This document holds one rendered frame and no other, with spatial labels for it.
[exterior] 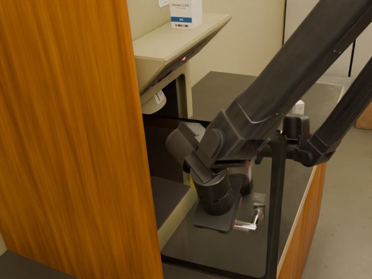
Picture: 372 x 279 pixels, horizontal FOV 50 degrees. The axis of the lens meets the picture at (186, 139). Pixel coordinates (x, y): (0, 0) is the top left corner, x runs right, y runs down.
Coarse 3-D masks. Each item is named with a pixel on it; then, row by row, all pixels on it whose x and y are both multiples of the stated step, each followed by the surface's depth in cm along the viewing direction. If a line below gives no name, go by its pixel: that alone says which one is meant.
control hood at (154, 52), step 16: (208, 16) 90; (224, 16) 89; (160, 32) 81; (176, 32) 80; (192, 32) 79; (208, 32) 80; (144, 48) 72; (160, 48) 71; (176, 48) 71; (192, 48) 78; (144, 64) 68; (160, 64) 67; (144, 80) 70
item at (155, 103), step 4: (160, 92) 96; (156, 96) 94; (160, 96) 95; (164, 96) 98; (148, 100) 92; (152, 100) 93; (156, 100) 94; (160, 100) 95; (164, 100) 97; (144, 104) 91; (148, 104) 92; (152, 104) 93; (156, 104) 93; (160, 104) 94; (164, 104) 96; (144, 108) 91; (148, 108) 92; (152, 108) 92; (156, 108) 93; (160, 108) 94; (144, 112) 91; (148, 112) 92; (152, 112) 92
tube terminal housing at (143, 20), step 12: (132, 0) 75; (144, 0) 78; (156, 0) 82; (132, 12) 75; (144, 12) 79; (156, 12) 83; (168, 12) 87; (132, 24) 76; (144, 24) 80; (156, 24) 84; (132, 36) 77; (180, 72) 98; (156, 84) 88; (180, 84) 105; (144, 96) 85; (180, 96) 106; (180, 108) 108; (192, 108) 108
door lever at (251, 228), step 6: (252, 210) 77; (258, 210) 77; (252, 216) 78; (258, 216) 76; (240, 222) 75; (252, 222) 75; (258, 222) 76; (234, 228) 75; (240, 228) 74; (246, 228) 74; (252, 228) 73; (252, 234) 73
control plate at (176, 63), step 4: (200, 44) 84; (196, 48) 83; (184, 56) 79; (188, 56) 85; (180, 60) 79; (184, 60) 86; (172, 64) 74; (176, 64) 79; (168, 68) 74; (172, 68) 80; (176, 68) 86; (164, 72) 74; (168, 72) 80; (172, 72) 87; (160, 76) 75; (156, 80) 75; (152, 84) 76; (148, 88) 76; (144, 92) 78
